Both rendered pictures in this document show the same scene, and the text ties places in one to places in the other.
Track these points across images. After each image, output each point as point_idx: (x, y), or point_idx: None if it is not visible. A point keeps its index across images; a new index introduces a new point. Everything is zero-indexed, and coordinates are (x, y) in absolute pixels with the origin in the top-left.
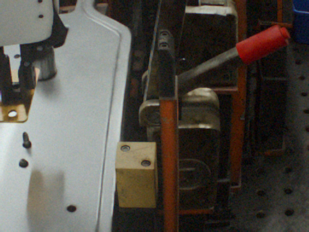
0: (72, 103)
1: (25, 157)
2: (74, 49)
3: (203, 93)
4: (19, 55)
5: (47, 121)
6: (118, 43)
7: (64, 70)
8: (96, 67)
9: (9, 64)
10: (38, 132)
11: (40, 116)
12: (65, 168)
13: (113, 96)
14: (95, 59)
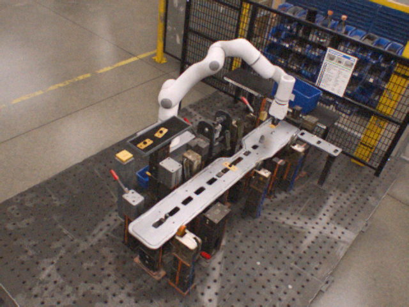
0: (260, 134)
1: (273, 132)
2: (253, 142)
3: (248, 116)
4: (233, 229)
5: (266, 134)
6: (245, 138)
7: (257, 139)
8: (252, 137)
9: (275, 122)
10: (268, 133)
11: (266, 135)
12: (268, 128)
13: (254, 131)
14: (251, 138)
